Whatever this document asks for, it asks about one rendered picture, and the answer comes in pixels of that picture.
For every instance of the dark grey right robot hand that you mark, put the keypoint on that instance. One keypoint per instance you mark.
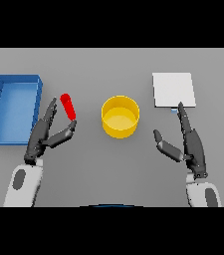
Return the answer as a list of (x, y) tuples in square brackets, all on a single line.
[(193, 146)]

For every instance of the red beaker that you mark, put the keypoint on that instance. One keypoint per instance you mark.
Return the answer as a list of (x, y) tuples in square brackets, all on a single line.
[(68, 107)]

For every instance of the pale square measuring scale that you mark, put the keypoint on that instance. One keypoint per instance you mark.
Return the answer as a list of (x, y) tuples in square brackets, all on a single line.
[(173, 89)]

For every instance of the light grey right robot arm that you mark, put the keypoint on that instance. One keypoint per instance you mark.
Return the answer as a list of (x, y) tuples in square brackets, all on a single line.
[(203, 194)]

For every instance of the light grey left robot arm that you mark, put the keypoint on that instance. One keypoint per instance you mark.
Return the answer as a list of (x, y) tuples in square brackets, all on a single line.
[(24, 184)]

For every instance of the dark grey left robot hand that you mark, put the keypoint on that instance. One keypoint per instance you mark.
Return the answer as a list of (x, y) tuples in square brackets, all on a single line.
[(39, 134)]

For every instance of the blue tray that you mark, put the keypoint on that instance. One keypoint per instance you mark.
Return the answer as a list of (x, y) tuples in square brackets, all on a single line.
[(13, 108)]

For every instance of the yellow bowl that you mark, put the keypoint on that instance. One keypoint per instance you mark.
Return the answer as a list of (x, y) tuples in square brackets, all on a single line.
[(120, 117)]

